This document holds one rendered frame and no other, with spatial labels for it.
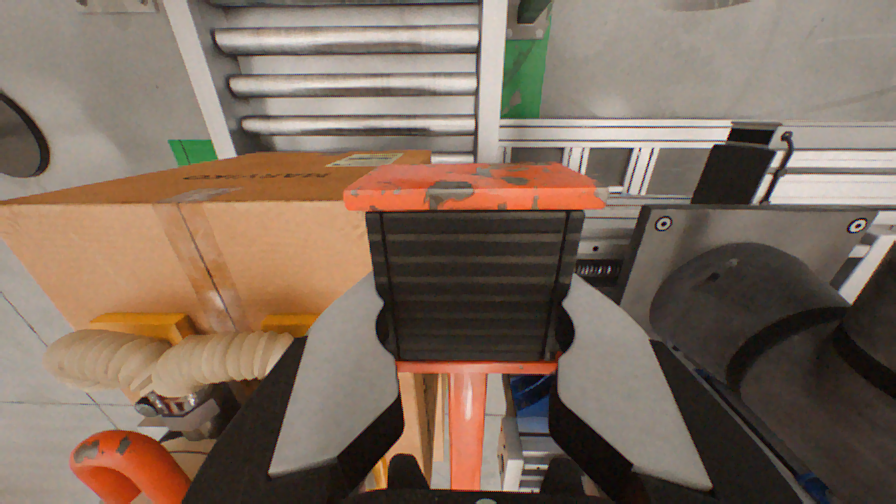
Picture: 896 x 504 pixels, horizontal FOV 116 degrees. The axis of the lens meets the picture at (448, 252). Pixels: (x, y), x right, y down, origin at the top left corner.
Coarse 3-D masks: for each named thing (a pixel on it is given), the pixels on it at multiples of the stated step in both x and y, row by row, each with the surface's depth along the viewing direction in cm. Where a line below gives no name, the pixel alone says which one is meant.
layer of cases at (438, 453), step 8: (440, 376) 111; (440, 384) 112; (440, 392) 115; (440, 400) 117; (440, 408) 119; (440, 416) 122; (440, 424) 124; (440, 432) 127; (440, 440) 129; (440, 448) 132; (440, 456) 135
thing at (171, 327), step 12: (96, 324) 30; (108, 324) 30; (120, 324) 30; (132, 324) 30; (144, 324) 30; (156, 324) 30; (168, 324) 30; (180, 324) 30; (192, 324) 32; (156, 336) 30; (168, 336) 30; (180, 336) 30; (144, 408) 31
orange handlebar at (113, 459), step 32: (448, 384) 15; (480, 384) 15; (448, 416) 17; (480, 416) 16; (96, 448) 19; (128, 448) 20; (160, 448) 21; (480, 448) 18; (96, 480) 21; (128, 480) 22; (160, 480) 21; (480, 480) 20
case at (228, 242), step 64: (64, 192) 30; (128, 192) 30; (192, 192) 29; (256, 192) 28; (320, 192) 28; (64, 256) 29; (128, 256) 28; (192, 256) 28; (256, 256) 28; (320, 256) 28; (192, 320) 32; (256, 320) 32; (256, 384) 36
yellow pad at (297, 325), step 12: (264, 324) 29; (276, 324) 29; (288, 324) 29; (300, 324) 29; (312, 324) 29; (300, 336) 30; (384, 456) 42; (384, 468) 42; (372, 480) 41; (384, 480) 42
